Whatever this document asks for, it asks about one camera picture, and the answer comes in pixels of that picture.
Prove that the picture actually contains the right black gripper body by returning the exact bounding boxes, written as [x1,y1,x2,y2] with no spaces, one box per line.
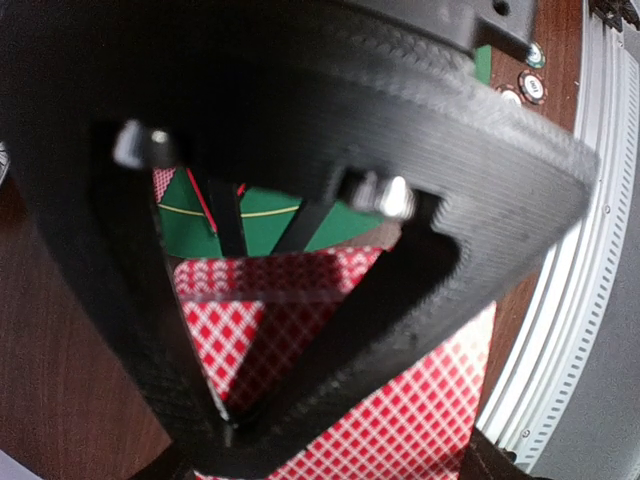
[345,0,537,58]

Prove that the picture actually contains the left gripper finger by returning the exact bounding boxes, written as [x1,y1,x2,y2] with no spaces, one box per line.
[462,428,533,480]

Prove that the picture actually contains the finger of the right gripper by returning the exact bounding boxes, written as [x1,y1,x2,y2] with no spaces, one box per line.
[1,1,597,479]

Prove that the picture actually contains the green poker chip stack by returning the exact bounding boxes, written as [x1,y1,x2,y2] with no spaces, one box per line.
[526,42,546,69]

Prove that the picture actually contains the pink card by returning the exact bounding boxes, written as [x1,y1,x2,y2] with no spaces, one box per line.
[152,168,176,203]

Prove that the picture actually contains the triangular black red dealer button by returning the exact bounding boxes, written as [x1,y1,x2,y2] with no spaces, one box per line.
[186,168,247,237]

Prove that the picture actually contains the pink playing card deck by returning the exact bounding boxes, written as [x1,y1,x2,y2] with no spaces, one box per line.
[174,239,494,479]

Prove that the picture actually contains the round green poker mat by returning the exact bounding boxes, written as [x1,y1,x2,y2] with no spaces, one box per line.
[157,169,383,259]

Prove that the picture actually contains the front aluminium rail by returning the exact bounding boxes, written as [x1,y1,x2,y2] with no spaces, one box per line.
[478,6,639,474]

